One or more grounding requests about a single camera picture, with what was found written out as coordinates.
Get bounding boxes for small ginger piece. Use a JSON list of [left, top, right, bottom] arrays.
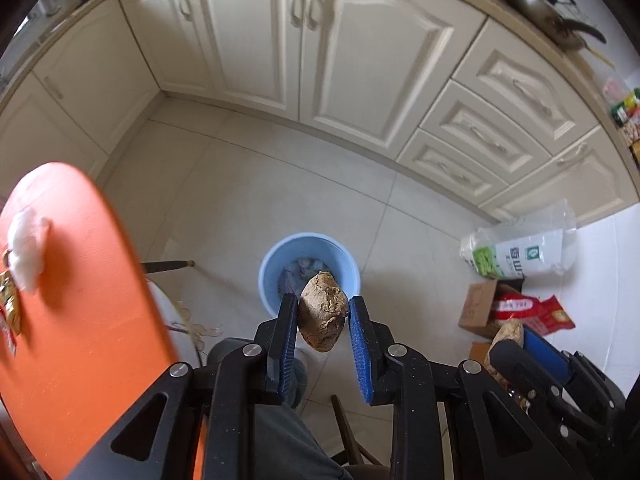
[[484, 318, 525, 382]]

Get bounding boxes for brown potato lump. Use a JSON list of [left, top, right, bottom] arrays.
[[297, 271, 348, 352]]

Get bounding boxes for red food packet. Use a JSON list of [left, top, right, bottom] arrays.
[[489, 292, 575, 336]]

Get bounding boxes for cardboard box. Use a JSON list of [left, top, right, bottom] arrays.
[[458, 278, 524, 339]]

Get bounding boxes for person's leg grey trousers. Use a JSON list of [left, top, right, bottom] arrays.
[[255, 405, 352, 480]]

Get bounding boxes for white rice bag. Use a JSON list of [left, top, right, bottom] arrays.
[[460, 198, 577, 280]]

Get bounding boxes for round orange table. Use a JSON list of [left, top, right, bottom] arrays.
[[1, 162, 200, 479]]

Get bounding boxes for light blue plastic bucket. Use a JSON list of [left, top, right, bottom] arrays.
[[258, 232, 361, 318]]

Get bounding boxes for white crumpled plastic bag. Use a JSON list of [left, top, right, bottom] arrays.
[[8, 207, 51, 295]]

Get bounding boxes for sauce bottles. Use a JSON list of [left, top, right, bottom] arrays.
[[602, 77, 640, 166]]

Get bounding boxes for steel pot with lid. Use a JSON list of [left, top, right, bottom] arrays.
[[506, 0, 606, 51]]

